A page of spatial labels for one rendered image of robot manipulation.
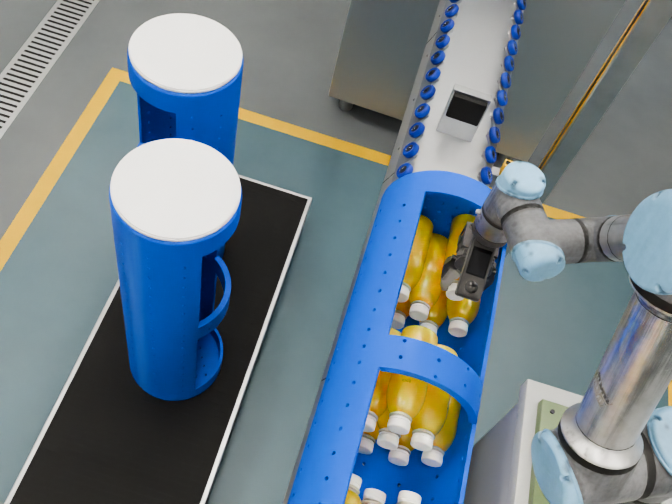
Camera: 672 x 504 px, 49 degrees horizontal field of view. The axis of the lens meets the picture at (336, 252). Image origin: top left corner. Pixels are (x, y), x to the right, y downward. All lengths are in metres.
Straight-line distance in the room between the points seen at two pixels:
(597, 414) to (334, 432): 0.42
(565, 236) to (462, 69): 1.08
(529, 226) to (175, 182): 0.79
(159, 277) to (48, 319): 1.03
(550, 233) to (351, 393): 0.42
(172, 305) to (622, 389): 1.11
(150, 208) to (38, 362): 1.11
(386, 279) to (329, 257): 1.46
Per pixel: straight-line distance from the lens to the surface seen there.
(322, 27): 3.69
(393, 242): 1.43
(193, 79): 1.86
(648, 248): 0.90
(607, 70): 2.03
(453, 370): 1.30
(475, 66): 2.26
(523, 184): 1.25
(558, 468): 1.12
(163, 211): 1.60
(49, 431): 2.35
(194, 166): 1.68
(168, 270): 1.66
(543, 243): 1.21
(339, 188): 3.03
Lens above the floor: 2.34
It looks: 55 degrees down
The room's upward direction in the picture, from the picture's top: 18 degrees clockwise
